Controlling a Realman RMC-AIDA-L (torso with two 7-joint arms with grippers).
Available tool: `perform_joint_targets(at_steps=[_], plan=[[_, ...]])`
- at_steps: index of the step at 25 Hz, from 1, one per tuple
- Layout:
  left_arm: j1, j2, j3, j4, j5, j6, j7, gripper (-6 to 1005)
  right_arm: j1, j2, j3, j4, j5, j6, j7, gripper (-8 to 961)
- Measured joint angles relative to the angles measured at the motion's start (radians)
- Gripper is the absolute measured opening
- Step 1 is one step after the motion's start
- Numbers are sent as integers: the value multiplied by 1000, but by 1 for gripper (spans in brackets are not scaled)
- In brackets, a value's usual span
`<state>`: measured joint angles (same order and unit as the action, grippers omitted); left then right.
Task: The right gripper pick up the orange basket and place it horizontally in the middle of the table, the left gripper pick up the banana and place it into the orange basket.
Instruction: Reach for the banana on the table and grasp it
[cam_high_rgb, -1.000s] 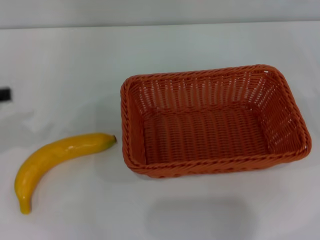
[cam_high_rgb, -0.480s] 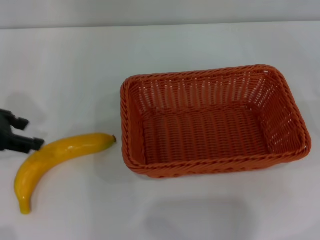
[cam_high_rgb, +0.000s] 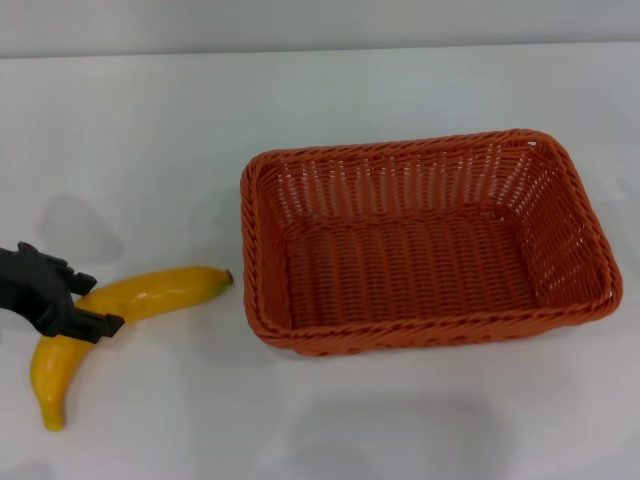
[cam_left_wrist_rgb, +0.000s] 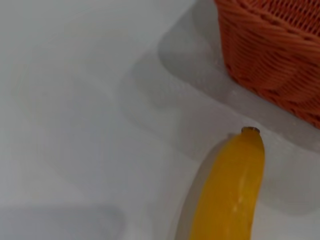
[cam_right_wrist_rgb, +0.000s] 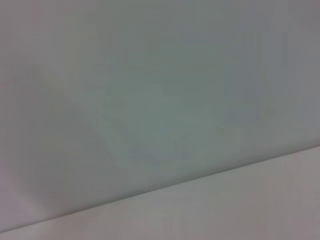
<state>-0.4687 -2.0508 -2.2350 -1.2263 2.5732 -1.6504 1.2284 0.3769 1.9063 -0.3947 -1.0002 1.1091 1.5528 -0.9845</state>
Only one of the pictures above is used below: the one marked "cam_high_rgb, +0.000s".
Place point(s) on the orange woven plastic basket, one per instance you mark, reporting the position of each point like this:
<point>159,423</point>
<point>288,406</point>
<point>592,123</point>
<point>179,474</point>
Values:
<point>425,260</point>

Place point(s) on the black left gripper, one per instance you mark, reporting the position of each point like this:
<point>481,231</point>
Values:
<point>25,280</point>

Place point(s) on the yellow plastic banana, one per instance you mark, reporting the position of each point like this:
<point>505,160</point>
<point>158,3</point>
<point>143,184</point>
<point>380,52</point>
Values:
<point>150,295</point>

